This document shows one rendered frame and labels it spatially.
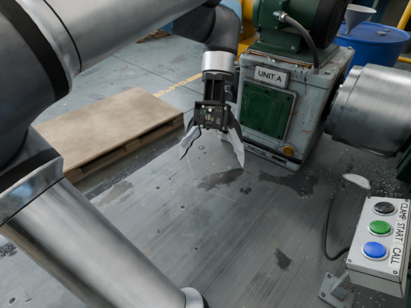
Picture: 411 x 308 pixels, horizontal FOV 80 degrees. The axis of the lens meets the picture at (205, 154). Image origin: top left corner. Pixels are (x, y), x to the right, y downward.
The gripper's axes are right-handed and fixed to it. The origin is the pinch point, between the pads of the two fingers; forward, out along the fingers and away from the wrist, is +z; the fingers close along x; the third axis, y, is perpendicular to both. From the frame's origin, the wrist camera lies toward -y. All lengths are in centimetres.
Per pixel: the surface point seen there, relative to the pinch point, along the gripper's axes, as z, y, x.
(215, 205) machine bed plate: 16.0, -17.6, 0.0
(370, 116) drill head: -15.6, -16.5, 39.4
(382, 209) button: 2.9, 9.0, 33.4
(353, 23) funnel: -95, -154, 73
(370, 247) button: 7.6, 15.5, 29.4
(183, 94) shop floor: -43, -236, -80
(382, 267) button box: 9.2, 18.3, 30.1
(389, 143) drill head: -9.0, -17.1, 45.3
